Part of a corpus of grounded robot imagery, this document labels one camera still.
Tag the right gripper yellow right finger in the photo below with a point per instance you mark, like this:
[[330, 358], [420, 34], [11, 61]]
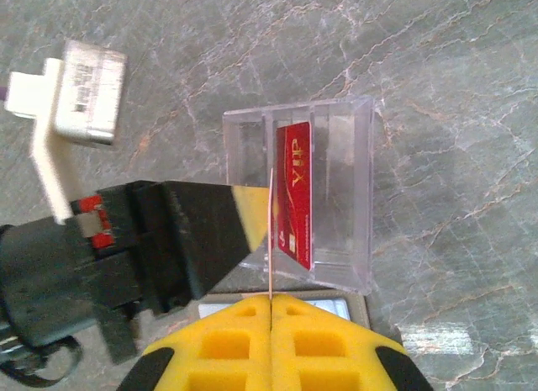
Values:
[[319, 366]]

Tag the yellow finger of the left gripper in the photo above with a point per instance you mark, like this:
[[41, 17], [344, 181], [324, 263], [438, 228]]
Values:
[[210, 231]]

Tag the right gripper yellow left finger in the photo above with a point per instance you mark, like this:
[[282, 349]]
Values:
[[235, 366]]

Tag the white card black stripe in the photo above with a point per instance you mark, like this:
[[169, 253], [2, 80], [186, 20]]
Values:
[[270, 260]]

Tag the grey card wallet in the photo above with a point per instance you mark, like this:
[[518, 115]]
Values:
[[359, 311]]

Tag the red VIP card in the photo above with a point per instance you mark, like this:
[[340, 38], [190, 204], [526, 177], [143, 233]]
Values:
[[296, 189]]

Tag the clear acrylic card holder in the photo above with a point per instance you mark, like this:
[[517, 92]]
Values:
[[340, 197]]

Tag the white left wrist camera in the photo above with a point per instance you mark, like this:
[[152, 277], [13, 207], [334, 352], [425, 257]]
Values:
[[90, 92]]

